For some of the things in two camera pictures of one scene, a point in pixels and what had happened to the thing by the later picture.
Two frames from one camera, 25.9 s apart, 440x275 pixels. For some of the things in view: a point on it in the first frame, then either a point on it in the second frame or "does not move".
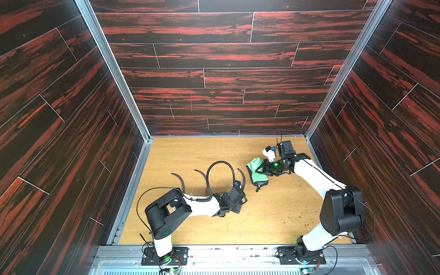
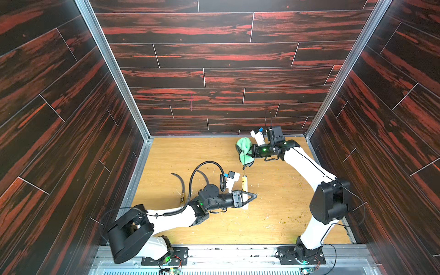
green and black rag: (258, 179) → (243, 146)
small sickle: (183, 185) does not move
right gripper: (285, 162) → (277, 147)
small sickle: (201, 172) does not move
